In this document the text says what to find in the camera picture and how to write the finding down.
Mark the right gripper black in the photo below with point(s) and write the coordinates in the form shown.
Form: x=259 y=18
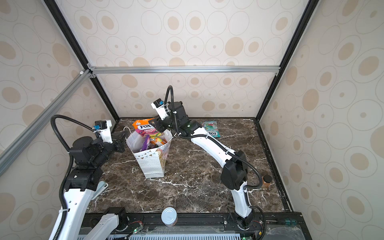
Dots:
x=158 y=124

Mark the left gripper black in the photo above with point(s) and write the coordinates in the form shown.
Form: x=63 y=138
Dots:
x=119 y=140

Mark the orange red Fox's packet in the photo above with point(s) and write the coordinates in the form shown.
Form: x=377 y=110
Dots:
x=144 y=128

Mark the purple candy packet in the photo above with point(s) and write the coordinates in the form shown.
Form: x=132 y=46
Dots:
x=146 y=143

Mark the white paper bag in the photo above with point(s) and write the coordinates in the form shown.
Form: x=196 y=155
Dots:
x=152 y=161

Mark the teal Fox's candy packet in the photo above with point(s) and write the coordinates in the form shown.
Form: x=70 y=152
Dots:
x=212 y=128

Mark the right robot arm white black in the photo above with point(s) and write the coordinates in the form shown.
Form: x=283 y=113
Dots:
x=238 y=175

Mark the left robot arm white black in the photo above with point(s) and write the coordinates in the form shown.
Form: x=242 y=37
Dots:
x=82 y=180

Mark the light green plastic piece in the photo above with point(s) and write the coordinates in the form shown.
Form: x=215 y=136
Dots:
x=102 y=186

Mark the white round cap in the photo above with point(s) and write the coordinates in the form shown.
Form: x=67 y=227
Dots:
x=169 y=216

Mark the brown round object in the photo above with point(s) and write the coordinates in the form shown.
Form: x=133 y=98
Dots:
x=267 y=180

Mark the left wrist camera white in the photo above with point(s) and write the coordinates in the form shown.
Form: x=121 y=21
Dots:
x=103 y=130

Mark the horizontal aluminium rail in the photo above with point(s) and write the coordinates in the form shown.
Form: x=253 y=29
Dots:
x=185 y=70

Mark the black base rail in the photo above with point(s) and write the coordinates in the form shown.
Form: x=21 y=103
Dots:
x=213 y=226

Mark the left diagonal aluminium rail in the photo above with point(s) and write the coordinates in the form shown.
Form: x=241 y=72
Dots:
x=26 y=137

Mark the left black frame post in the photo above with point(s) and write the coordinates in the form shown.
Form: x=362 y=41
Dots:
x=60 y=20

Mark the black frame post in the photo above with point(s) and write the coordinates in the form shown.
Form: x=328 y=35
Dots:
x=298 y=33
x=60 y=20

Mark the right black frame post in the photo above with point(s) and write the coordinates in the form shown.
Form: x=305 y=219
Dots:
x=298 y=33

